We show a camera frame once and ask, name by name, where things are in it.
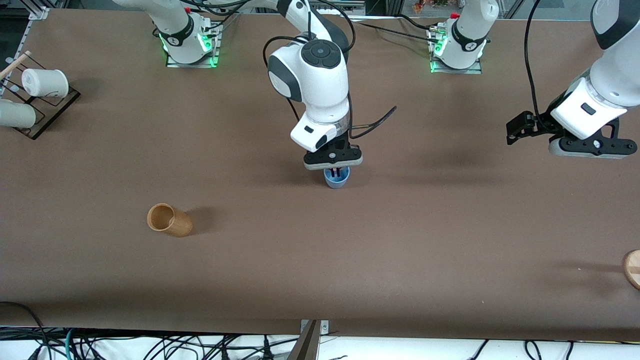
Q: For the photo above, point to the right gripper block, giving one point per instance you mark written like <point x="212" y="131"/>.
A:
<point x="340" y="173"/>

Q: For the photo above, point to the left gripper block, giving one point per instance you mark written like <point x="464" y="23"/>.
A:
<point x="543" y="123"/>

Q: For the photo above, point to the blue cup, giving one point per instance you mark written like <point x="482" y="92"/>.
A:
<point x="336" y="183"/>

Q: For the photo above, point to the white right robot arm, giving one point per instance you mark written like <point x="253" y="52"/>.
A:
<point x="320" y="87"/>

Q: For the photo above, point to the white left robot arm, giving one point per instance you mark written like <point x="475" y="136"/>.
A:
<point x="615" y="82"/>

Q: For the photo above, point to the brown wooden cup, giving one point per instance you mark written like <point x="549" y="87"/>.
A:
<point x="177" y="222"/>

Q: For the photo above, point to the white cup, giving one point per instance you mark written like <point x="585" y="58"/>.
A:
<point x="17" y="114"/>
<point x="45" y="83"/>

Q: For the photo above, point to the round wooden disc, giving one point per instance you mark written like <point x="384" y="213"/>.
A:
<point x="633" y="269"/>

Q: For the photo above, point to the wooden stick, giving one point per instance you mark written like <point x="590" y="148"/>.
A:
<point x="15" y="64"/>

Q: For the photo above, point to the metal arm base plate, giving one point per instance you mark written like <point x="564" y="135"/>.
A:
<point x="216" y="47"/>
<point x="477" y="70"/>

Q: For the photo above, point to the metal table clamp bracket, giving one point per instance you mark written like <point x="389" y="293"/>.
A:
<point x="324" y="327"/>

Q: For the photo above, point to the dark support post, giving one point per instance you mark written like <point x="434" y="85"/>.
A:
<point x="305" y="347"/>

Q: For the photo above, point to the metal table corner bracket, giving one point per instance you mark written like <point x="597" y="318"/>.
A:
<point x="40" y="13"/>

